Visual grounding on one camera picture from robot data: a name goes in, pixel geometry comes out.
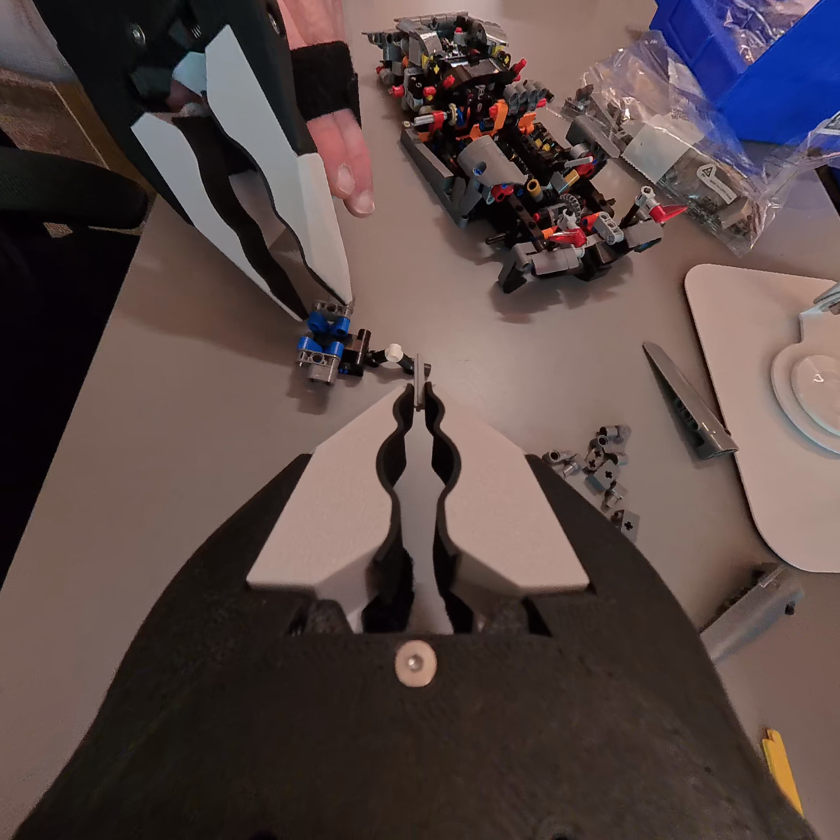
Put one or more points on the white round base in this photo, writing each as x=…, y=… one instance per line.
x=814, y=387

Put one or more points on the thin grey lego axle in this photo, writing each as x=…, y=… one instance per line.
x=420, y=387

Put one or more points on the partly built lego car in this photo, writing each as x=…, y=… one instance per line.
x=485, y=151

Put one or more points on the grey curved lego panel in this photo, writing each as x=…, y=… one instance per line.
x=748, y=617

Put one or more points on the dark grey lego wedge panel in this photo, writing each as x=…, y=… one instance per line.
x=689, y=407

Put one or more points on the person's left hand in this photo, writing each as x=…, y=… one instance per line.
x=341, y=164

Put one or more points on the pile of grey lego connectors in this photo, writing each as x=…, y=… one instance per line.
x=607, y=472

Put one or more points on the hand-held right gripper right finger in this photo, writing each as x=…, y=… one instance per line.
x=505, y=518

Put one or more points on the clear plastic bag of parts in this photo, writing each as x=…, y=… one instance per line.
x=689, y=164

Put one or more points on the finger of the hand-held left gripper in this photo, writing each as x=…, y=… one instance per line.
x=177, y=164
x=275, y=138

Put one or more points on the small blue lego assembly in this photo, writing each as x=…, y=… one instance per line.
x=325, y=348

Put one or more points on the blue plastic bin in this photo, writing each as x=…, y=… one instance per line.
x=774, y=79

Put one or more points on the white rounded mat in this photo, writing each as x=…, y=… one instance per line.
x=741, y=407

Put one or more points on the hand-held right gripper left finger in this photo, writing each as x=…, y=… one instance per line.
x=321, y=518

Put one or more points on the yellow lego beam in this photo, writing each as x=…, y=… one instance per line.
x=784, y=774

